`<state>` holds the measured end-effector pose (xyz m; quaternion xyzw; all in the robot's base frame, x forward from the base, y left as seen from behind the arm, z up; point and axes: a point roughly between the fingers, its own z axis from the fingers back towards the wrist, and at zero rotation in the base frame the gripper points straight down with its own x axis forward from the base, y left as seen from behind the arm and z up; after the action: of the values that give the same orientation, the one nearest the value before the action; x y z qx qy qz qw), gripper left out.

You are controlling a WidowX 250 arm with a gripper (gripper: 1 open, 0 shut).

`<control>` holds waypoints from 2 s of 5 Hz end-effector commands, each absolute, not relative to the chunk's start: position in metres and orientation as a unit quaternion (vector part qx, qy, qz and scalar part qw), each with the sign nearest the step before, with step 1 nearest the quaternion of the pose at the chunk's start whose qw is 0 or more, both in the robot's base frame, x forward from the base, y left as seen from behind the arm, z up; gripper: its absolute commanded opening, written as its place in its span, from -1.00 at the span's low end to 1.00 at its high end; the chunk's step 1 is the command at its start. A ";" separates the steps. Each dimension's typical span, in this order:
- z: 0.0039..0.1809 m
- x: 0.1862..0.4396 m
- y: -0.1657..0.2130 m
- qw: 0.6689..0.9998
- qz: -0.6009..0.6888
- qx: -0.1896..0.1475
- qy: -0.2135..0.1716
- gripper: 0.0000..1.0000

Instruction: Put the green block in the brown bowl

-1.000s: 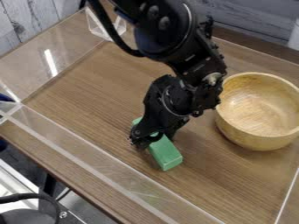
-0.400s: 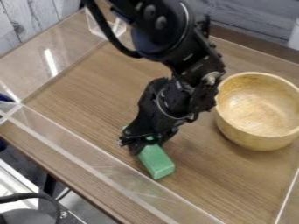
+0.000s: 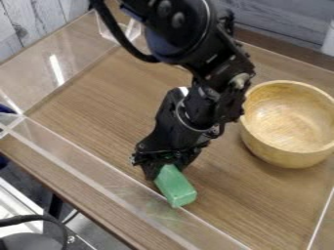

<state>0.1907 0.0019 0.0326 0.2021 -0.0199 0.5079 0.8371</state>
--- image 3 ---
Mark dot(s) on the light wooden bowl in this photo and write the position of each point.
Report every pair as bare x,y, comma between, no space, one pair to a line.
287,126

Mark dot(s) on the clear acrylic front wall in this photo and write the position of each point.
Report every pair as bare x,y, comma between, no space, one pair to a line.
74,142

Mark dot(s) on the clear acrylic corner bracket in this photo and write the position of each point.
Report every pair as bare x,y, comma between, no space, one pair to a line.
122,31

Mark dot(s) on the blue object at left edge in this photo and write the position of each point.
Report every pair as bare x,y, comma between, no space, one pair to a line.
5,109

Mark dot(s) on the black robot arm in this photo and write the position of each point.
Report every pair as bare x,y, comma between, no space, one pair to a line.
189,33

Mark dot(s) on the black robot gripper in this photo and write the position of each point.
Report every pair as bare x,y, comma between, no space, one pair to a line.
183,119

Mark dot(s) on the green rectangular block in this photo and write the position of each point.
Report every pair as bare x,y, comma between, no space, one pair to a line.
175,186

